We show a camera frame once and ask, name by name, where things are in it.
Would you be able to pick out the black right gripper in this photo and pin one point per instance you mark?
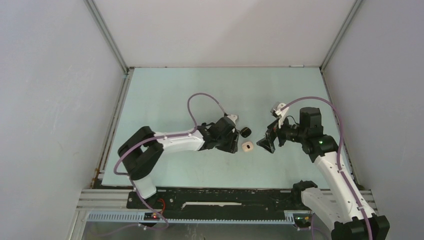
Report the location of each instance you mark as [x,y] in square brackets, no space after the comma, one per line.
[273,131]

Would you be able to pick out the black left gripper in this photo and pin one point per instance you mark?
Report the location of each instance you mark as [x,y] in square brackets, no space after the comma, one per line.
[231,146]

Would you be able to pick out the pink charging case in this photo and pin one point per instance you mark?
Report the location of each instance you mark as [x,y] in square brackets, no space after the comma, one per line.
[247,146]

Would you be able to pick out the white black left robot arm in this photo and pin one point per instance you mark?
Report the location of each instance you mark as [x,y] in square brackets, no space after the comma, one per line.
[140,153]

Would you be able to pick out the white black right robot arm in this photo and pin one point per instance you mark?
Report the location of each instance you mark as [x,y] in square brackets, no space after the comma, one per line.
[349,216]

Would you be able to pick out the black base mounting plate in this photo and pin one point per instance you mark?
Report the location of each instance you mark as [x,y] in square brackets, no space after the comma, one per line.
[226,203]

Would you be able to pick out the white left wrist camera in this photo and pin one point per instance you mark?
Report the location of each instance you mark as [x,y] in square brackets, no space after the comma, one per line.
[234,118]

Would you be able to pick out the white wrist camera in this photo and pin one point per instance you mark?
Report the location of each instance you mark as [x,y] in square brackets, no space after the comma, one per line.
[280,112]
[234,118]

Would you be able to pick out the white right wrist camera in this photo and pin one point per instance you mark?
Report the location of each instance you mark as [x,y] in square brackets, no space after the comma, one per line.
[280,112]

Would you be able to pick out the aluminium frame rail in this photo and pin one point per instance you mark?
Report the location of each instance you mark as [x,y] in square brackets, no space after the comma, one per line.
[110,205]

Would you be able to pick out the grey slotted cable duct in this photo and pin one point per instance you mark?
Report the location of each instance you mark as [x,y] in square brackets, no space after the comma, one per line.
[143,217]

